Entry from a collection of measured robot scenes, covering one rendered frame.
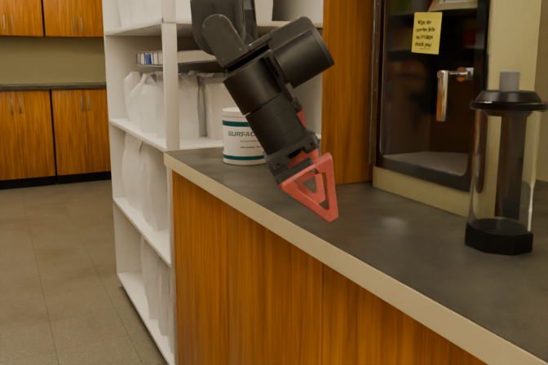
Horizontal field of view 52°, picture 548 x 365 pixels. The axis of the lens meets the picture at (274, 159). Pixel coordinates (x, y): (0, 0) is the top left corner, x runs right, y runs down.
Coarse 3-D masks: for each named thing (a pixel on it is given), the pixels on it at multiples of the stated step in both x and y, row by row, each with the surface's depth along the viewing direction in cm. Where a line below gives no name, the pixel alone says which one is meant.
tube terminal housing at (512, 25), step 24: (504, 0) 93; (528, 0) 95; (504, 24) 94; (528, 24) 96; (504, 48) 95; (528, 48) 97; (528, 72) 98; (408, 192) 116; (432, 192) 109; (456, 192) 104
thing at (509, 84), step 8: (504, 72) 82; (512, 72) 81; (504, 80) 82; (512, 80) 81; (504, 88) 82; (512, 88) 81; (480, 96) 83; (488, 96) 81; (496, 96) 80; (504, 96) 79; (512, 96) 79; (520, 96) 79; (528, 96) 79; (536, 96) 80
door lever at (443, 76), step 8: (440, 72) 96; (448, 72) 96; (456, 72) 97; (464, 72) 97; (440, 80) 96; (448, 80) 96; (464, 80) 98; (440, 88) 96; (448, 88) 96; (440, 96) 96; (448, 96) 97; (440, 104) 97; (440, 112) 97; (440, 120) 97
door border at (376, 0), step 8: (376, 0) 118; (376, 8) 119; (376, 16) 119; (488, 16) 93; (376, 24) 119; (376, 32) 119; (376, 40) 120; (376, 48) 120; (376, 56) 120; (376, 64) 120; (376, 72) 120; (376, 80) 121; (376, 88) 121; (376, 96) 121; (376, 104) 121; (376, 112) 122; (376, 120) 122; (376, 128) 122; (376, 136) 122; (376, 144) 123
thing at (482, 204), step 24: (480, 120) 82; (504, 120) 80; (528, 120) 79; (480, 144) 83; (504, 144) 80; (528, 144) 80; (480, 168) 83; (504, 168) 81; (528, 168) 81; (480, 192) 83; (504, 192) 81; (528, 192) 82; (480, 216) 84; (504, 216) 82; (528, 216) 83
